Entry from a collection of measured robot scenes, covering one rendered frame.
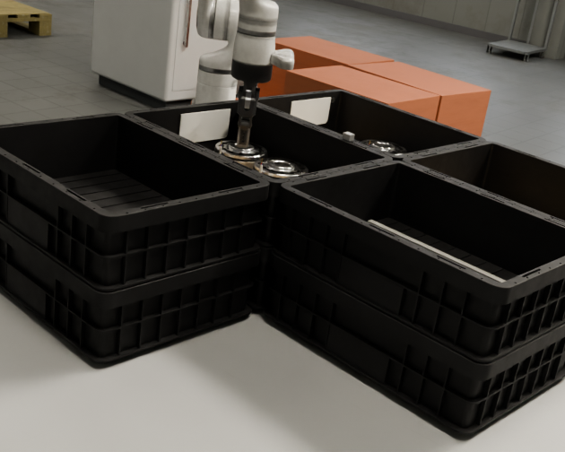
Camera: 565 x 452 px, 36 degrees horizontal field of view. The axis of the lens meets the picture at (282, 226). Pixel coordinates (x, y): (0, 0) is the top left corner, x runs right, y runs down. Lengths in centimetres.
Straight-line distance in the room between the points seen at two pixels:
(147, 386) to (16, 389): 17
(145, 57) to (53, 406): 411
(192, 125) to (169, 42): 331
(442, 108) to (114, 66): 211
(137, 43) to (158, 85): 29
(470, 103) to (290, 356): 326
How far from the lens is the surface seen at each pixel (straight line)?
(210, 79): 198
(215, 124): 172
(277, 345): 132
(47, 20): 693
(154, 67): 509
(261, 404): 119
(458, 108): 437
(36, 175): 125
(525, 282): 113
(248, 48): 156
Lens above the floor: 136
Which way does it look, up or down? 22 degrees down
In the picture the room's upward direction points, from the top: 8 degrees clockwise
